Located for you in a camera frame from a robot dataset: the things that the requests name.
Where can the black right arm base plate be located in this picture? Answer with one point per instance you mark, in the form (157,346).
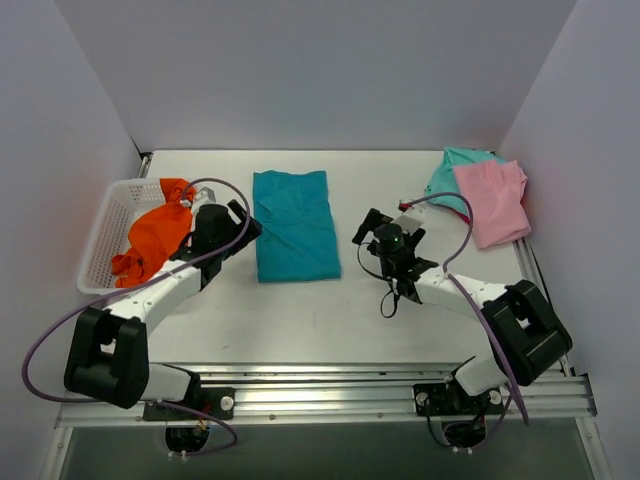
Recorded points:
(449,399)

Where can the orange t-shirt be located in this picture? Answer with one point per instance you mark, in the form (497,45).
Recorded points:
(156,235)

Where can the white plastic basket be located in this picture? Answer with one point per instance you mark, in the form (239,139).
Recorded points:
(124,203)

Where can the teal blue t-shirt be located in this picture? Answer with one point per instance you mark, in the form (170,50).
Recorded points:
(298,242)

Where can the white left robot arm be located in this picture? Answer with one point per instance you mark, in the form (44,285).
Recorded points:
(109,358)

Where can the red folded t-shirt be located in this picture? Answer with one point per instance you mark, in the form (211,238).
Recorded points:
(463,217)

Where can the pink folded t-shirt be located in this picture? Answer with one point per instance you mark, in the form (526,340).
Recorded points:
(495,192)

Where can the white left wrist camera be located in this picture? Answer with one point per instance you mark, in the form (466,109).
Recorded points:
(203,196)

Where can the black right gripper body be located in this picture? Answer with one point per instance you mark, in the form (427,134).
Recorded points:
(370,225)

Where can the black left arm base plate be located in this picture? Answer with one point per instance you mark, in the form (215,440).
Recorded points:
(216,402)

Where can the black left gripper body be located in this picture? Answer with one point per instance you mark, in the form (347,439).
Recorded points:
(241,228)

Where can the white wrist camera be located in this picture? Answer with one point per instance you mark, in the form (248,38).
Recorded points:
(203,196)
(411,217)

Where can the mint green folded t-shirt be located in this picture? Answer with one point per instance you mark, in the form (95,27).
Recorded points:
(443,179)

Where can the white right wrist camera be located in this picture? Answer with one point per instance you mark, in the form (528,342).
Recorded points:
(411,217)

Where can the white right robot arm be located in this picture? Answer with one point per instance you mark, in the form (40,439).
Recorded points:
(526,336)

